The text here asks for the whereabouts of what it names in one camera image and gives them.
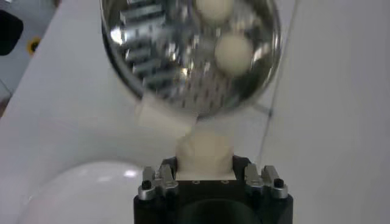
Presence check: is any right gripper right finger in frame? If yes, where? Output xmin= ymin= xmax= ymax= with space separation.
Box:
xmin=233 ymin=155 xmax=289 ymax=200

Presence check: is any perforated steel steamer basket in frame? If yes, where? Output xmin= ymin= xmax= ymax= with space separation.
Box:
xmin=99 ymin=0 xmax=282 ymax=118

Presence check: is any black computer mouse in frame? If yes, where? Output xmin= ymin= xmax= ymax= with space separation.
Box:
xmin=0 ymin=10 xmax=24 ymax=57

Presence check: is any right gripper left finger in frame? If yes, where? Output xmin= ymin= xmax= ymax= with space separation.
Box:
xmin=137 ymin=156 xmax=180 ymax=201

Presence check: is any round white plate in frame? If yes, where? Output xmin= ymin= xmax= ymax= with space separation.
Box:
xmin=18 ymin=160 xmax=144 ymax=224

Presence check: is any white steamed baozi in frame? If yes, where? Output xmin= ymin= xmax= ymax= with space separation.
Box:
xmin=194 ymin=0 xmax=235 ymax=23
xmin=175 ymin=129 xmax=237 ymax=181
xmin=214 ymin=33 xmax=254 ymax=77

